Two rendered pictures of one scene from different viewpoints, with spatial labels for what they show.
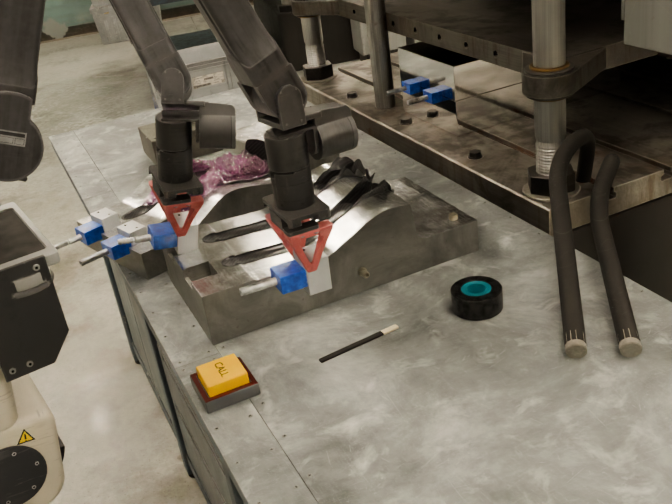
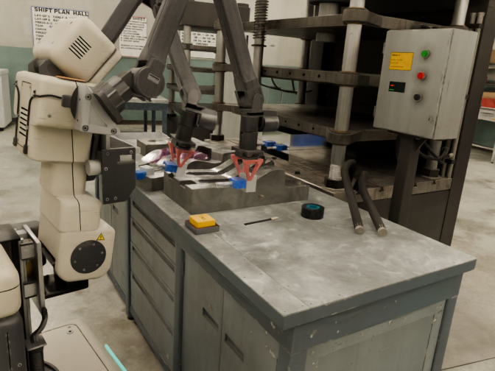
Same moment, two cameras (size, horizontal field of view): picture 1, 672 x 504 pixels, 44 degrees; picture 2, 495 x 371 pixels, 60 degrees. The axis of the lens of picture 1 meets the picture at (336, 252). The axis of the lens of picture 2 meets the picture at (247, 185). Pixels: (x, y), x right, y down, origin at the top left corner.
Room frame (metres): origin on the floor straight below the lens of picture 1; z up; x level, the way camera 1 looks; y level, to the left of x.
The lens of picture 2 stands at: (-0.25, 0.30, 1.30)
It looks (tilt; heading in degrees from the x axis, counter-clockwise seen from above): 16 degrees down; 349
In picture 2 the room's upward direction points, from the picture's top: 4 degrees clockwise
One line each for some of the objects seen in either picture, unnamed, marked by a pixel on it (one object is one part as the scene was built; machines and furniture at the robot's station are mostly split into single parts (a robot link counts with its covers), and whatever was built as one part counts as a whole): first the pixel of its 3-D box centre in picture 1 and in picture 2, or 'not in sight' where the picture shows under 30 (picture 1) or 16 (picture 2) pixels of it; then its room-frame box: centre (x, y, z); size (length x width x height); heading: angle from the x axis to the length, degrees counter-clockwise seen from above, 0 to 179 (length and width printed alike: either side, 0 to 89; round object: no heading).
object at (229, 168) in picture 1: (208, 172); (181, 154); (1.63, 0.24, 0.90); 0.26 x 0.18 x 0.08; 128
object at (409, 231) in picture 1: (316, 232); (237, 179); (1.34, 0.03, 0.87); 0.50 x 0.26 x 0.14; 111
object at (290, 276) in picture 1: (282, 278); (234, 182); (1.07, 0.08, 0.93); 0.13 x 0.05 x 0.05; 111
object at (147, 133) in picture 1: (185, 137); (159, 147); (2.08, 0.34, 0.84); 0.20 x 0.15 x 0.07; 111
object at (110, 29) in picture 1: (129, 18); not in sight; (7.73, 1.51, 0.16); 0.60 x 0.42 x 0.33; 96
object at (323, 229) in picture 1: (304, 238); (248, 165); (1.07, 0.04, 0.99); 0.07 x 0.07 x 0.09; 22
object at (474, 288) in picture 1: (476, 297); (312, 211); (1.12, -0.21, 0.82); 0.08 x 0.08 x 0.04
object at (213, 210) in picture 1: (212, 190); (180, 163); (1.64, 0.24, 0.86); 0.50 x 0.26 x 0.11; 128
